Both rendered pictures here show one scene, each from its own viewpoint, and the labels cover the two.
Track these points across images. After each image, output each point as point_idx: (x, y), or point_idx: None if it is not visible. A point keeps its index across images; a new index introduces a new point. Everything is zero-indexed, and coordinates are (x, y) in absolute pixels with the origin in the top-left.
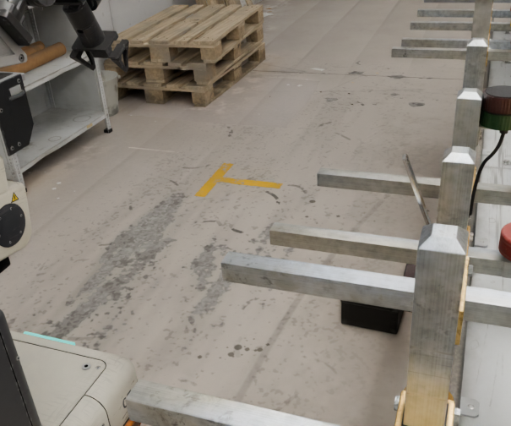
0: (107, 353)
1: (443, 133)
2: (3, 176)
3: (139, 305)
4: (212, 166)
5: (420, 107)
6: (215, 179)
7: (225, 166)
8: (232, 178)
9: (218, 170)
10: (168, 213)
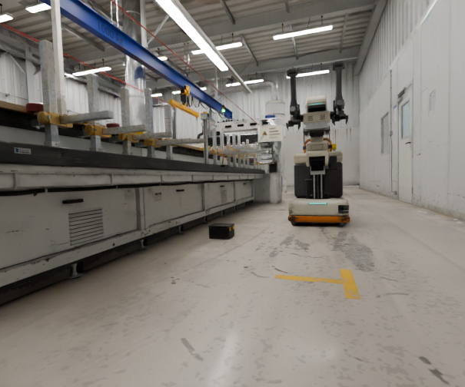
0: (296, 201)
1: (12, 350)
2: (306, 148)
3: (319, 236)
4: (369, 294)
5: None
6: (347, 281)
7: (353, 294)
8: (329, 282)
9: (356, 290)
10: (355, 260)
